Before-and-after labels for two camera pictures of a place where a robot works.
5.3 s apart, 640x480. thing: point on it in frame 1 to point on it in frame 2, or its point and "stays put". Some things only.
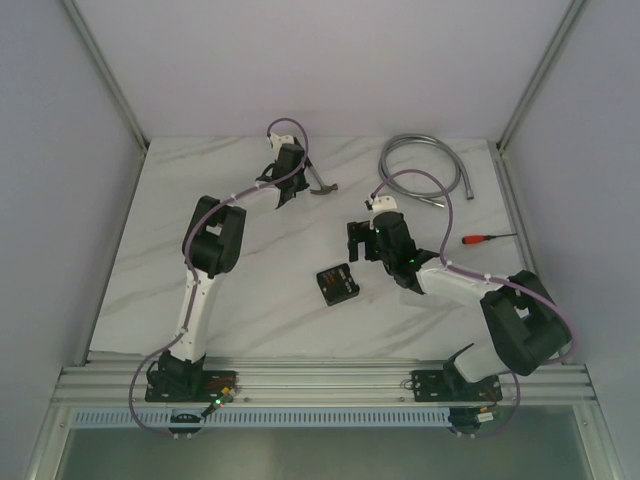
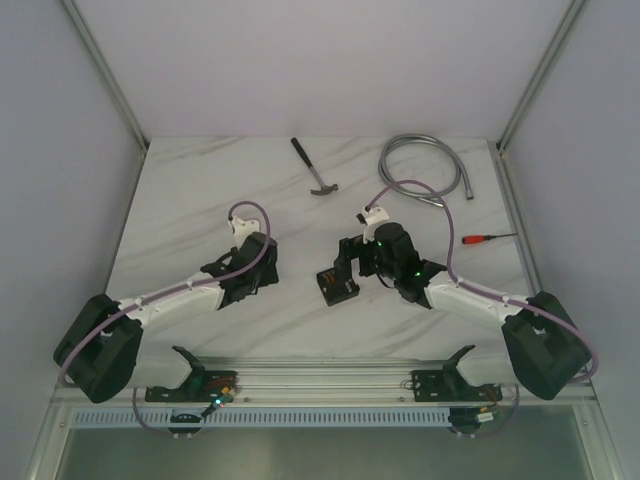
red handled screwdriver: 473,239 stays put
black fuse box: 337,284 stays put
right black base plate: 447,386 stays put
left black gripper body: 292,181 to 270,267
